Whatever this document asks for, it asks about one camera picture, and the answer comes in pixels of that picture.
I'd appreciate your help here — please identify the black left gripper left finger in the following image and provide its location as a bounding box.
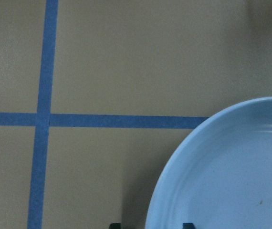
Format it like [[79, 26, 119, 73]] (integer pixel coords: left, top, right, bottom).
[[109, 223, 121, 229]]

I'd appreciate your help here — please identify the blue plastic plate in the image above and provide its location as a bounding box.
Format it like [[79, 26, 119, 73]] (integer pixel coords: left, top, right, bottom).
[[145, 97, 272, 229]]

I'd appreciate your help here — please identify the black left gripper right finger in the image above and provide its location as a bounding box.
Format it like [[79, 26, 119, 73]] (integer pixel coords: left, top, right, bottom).
[[182, 223, 195, 229]]

